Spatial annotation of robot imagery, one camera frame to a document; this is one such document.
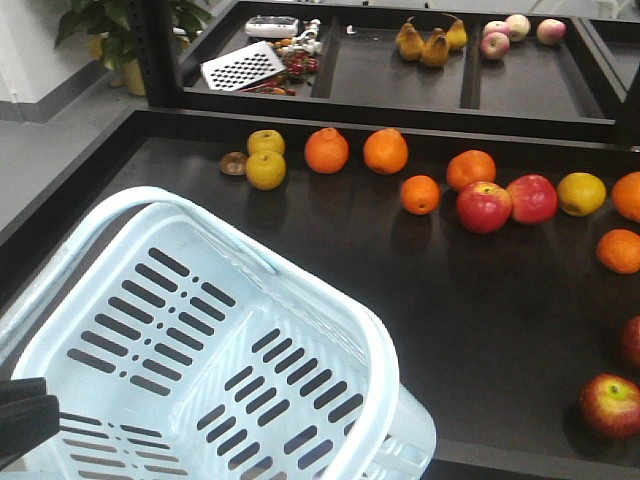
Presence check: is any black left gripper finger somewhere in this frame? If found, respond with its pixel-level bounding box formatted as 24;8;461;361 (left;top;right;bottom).
0;378;47;403
1;395;59;456

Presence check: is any light blue plastic basket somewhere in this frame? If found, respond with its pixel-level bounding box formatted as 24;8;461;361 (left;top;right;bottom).
1;187;436;479

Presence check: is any dark red yellow-top apple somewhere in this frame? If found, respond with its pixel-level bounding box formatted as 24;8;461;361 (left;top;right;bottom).
578;373;639;440

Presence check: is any yellow brown pear fruit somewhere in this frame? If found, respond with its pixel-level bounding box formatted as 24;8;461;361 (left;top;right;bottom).
246;150;287;191

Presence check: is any green potted plant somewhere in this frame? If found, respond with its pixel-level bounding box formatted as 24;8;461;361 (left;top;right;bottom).
54;0;213;97

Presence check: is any orange with nub far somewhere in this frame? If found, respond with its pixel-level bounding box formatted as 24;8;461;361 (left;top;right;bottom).
304;127;350;174

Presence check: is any white metal grater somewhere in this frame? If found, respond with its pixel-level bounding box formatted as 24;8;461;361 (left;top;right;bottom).
200;41;286;91

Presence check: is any small mandarin left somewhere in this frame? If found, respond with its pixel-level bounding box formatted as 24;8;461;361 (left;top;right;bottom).
400;175;441;216

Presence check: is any large round orange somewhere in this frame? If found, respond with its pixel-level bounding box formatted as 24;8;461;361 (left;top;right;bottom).
446;150;497;192

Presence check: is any wood and black display stand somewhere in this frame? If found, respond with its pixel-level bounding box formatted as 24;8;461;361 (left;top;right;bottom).
1;1;639;479

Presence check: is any pink red smooth apple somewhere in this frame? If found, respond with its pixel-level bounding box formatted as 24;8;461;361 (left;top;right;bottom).
506;174;558;225

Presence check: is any yellow orange fruit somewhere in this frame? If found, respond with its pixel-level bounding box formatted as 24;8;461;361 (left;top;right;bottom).
556;172;607;217

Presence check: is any small orange mandarin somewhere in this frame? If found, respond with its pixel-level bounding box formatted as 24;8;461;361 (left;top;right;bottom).
596;229;639;274

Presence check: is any large orange with nub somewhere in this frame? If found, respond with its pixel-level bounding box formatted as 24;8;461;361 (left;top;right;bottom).
611;171;640;223

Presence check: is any black shelf upright post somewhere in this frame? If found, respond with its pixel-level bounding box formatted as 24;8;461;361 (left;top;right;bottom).
127;0;183;108

